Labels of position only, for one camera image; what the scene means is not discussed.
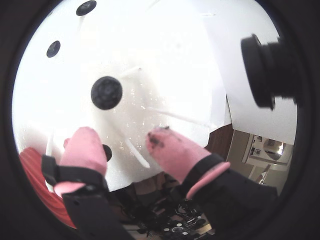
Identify pink covered gripper finger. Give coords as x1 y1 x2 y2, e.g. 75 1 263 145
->
41 126 132 240
145 126 279 236

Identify dark blueberry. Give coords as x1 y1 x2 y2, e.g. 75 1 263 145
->
46 40 61 59
75 0 97 17
90 76 124 111
102 144 113 162

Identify white foam base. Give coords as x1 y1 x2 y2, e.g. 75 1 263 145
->
11 0 232 193

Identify white board wall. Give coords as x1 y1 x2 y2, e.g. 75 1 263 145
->
197 0 300 146

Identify black camera lens knob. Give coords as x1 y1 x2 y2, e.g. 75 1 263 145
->
240 33 301 110

